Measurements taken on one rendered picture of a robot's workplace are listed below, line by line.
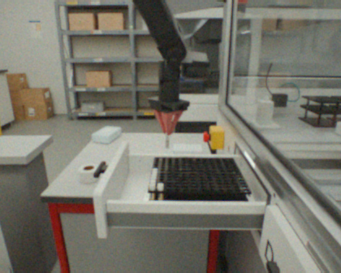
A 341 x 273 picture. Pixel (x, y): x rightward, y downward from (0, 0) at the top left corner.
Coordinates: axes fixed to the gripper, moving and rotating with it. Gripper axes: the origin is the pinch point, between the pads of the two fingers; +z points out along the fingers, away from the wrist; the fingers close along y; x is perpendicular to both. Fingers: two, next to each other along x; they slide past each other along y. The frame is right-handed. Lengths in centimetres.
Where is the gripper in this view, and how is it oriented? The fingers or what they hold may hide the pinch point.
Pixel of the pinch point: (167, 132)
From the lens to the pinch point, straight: 68.5
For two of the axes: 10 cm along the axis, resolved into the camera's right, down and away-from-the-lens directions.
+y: -7.0, -2.6, 6.7
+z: -0.2, 9.4, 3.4
